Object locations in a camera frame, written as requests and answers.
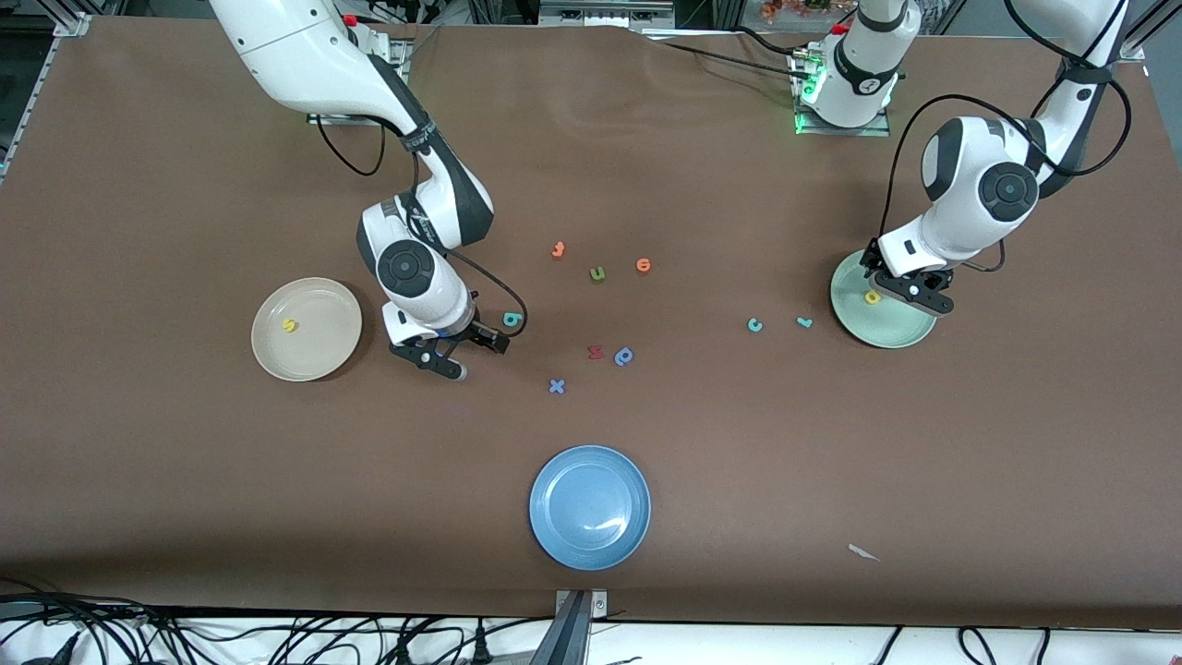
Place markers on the beige round plate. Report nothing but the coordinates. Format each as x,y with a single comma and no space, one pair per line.
319,346

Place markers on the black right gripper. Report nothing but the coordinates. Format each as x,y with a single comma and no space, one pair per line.
474,332

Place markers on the orange artificial flowers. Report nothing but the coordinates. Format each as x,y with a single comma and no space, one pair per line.
785,9

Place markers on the grey metal box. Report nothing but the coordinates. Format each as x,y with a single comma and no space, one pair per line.
600,14

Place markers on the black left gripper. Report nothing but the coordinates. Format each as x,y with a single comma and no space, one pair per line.
872,260

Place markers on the brown table cover sheet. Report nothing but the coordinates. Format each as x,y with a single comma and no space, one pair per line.
739,443

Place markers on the white paper scrap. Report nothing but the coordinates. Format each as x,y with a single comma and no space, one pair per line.
862,551

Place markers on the aluminium frame profile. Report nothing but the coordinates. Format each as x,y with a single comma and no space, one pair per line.
69,26
1131,46

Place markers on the blue foam letter p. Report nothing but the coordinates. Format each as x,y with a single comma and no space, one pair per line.
619,360

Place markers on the metal camera pole bracket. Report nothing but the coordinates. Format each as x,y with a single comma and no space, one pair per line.
580,605

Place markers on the blue round plate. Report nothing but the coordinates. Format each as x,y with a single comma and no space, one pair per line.
589,508

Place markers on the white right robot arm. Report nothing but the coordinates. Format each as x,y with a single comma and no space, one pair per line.
305,55

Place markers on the green round plate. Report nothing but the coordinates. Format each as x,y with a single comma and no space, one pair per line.
900,323

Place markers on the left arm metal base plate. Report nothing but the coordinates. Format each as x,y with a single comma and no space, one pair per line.
868,131

